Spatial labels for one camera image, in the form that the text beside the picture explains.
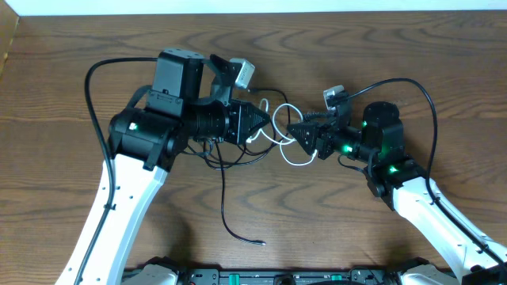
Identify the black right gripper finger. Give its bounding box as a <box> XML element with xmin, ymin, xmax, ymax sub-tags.
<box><xmin>303</xmin><ymin>112</ymin><xmax>336</xmax><ymax>121</ymax></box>
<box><xmin>287</xmin><ymin>122</ymin><xmax>319</xmax><ymax>155</ymax></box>

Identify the white usb cable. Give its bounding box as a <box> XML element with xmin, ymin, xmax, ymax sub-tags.
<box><xmin>246</xmin><ymin>97</ymin><xmax>320</xmax><ymax>167</ymax></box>

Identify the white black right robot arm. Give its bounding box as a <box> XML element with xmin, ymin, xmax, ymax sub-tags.
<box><xmin>287</xmin><ymin>91</ymin><xmax>506</xmax><ymax>284</ymax></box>

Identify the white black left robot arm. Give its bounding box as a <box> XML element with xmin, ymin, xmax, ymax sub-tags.
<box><xmin>58</xmin><ymin>48</ymin><xmax>270</xmax><ymax>284</ymax></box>

